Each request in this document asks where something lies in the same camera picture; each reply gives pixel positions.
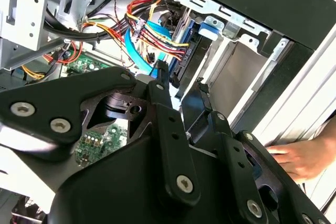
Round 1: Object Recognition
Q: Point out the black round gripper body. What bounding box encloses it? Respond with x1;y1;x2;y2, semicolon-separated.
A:
49;134;250;224

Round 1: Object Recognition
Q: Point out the person bare hand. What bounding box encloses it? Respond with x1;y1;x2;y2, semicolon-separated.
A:
265;138;332;182

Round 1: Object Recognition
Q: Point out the blue SATA wire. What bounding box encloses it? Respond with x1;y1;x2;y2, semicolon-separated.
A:
124;20;174;78

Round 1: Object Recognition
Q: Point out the hard disk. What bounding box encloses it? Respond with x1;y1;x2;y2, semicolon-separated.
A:
167;11;226;101

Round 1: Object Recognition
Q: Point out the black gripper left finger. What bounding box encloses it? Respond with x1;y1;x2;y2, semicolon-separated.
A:
0;59;202;208

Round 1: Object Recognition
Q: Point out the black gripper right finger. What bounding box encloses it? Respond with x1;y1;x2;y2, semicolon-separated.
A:
180;77;332;224

